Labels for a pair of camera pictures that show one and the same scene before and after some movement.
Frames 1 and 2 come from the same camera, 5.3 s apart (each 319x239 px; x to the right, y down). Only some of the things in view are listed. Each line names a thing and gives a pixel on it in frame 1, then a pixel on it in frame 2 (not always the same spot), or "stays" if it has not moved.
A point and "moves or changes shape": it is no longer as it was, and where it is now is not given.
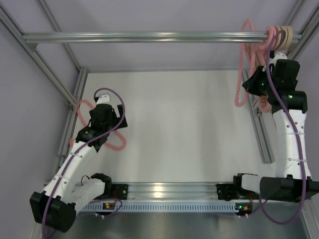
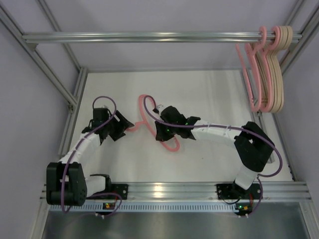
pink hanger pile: (238, 103) → (255, 105)
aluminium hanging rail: (206, 37) stays
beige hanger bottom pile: (287, 42) moves or changes shape
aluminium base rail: (173, 190) stays
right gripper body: (253, 81) → (162, 128)
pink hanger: (72, 141) → (177, 139)
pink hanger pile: (264, 102) stays
